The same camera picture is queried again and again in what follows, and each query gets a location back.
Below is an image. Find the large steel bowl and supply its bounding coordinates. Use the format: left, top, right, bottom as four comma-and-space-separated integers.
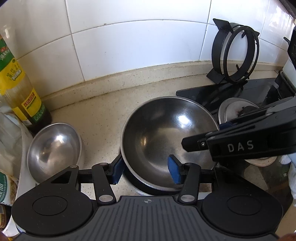
120, 96, 218, 192

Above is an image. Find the white cloth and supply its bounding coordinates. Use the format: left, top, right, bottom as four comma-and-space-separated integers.
280, 153, 296, 200

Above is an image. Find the black glass cooktop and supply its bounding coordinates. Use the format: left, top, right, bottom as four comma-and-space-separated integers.
176, 76, 295, 118

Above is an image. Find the steel burner cap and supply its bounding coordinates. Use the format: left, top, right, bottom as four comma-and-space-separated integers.
218, 97, 277, 167

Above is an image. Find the steel bowl near bottle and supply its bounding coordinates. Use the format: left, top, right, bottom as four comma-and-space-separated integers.
27, 123, 85, 183

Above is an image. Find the black stove pot support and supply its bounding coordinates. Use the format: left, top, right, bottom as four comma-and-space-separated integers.
207, 18, 259, 84

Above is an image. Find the white plastic tray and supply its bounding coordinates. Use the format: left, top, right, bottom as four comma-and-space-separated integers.
0, 113, 38, 237

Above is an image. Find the clear plastic bottle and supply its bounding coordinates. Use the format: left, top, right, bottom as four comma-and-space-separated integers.
1, 99, 22, 178

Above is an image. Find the yellow green oil bottle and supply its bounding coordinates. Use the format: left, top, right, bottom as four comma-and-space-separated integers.
0, 38, 52, 135

